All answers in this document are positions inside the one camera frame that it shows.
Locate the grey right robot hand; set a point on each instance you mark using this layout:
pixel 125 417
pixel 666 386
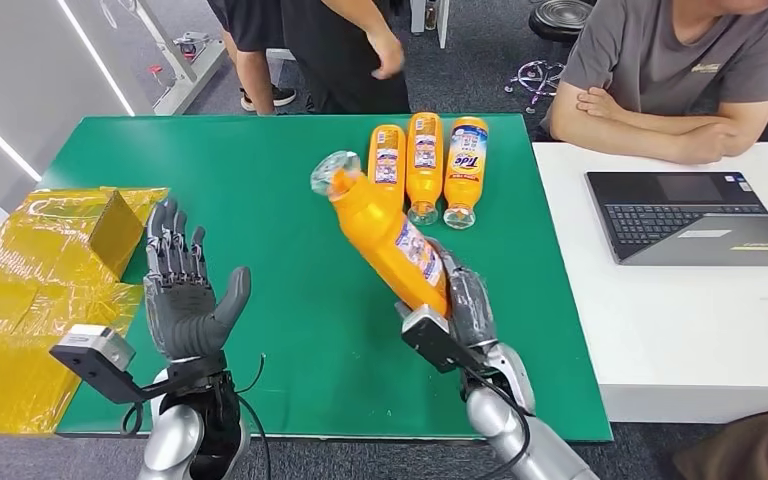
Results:
pixel 473 311

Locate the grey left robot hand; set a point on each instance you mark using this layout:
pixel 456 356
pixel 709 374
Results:
pixel 182 318

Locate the orange detergent bottle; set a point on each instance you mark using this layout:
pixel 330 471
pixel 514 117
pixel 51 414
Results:
pixel 387 166
pixel 377 232
pixel 424 185
pixel 465 192

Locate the green table mat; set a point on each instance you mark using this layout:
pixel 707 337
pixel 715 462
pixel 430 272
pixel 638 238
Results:
pixel 258 199

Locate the yellow taped cardboard box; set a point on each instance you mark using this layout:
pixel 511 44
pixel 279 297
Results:
pixel 26 278

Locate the white desk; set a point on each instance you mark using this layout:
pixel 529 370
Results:
pixel 675 331

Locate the black laptop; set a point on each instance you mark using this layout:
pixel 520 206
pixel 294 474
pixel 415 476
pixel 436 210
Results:
pixel 656 218

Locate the white wheeled stand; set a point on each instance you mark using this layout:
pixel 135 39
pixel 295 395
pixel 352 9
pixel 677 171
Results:
pixel 185 79

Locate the white furniture legs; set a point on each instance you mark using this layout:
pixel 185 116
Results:
pixel 417 16

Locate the black round stool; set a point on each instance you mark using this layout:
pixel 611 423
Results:
pixel 559 16

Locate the brown object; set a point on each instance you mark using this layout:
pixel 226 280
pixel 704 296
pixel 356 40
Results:
pixel 748 450

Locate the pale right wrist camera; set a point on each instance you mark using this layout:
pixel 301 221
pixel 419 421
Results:
pixel 430 331

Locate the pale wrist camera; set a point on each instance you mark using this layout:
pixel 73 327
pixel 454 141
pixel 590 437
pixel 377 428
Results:
pixel 96 341
pixel 430 331

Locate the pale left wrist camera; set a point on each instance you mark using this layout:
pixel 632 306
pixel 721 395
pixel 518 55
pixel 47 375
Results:
pixel 96 341

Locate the white robot stand frame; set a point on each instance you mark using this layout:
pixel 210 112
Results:
pixel 281 56

